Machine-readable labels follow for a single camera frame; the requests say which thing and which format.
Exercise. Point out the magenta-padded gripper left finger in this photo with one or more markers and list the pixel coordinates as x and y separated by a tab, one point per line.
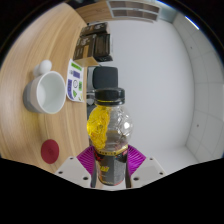
78	168

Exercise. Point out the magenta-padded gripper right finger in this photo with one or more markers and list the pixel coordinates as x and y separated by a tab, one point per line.
145	168

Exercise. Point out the clear bottle with black cap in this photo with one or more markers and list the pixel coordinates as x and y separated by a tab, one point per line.
110	133

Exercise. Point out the flat round red coaster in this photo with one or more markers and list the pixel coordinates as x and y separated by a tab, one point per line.
50	151

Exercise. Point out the grey and white mug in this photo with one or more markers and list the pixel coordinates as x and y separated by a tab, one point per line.
46	95

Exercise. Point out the white leaflet with coloured prints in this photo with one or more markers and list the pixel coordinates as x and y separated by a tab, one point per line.
75	81

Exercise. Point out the black office chair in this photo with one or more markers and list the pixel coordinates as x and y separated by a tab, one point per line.
106	77

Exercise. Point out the large dark brown carton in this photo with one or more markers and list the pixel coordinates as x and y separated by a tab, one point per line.
93	46

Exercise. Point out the small dark brown carton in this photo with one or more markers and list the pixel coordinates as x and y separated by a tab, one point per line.
95	29

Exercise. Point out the wooden cabinet with glass doors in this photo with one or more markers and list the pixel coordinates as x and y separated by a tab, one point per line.
126	10

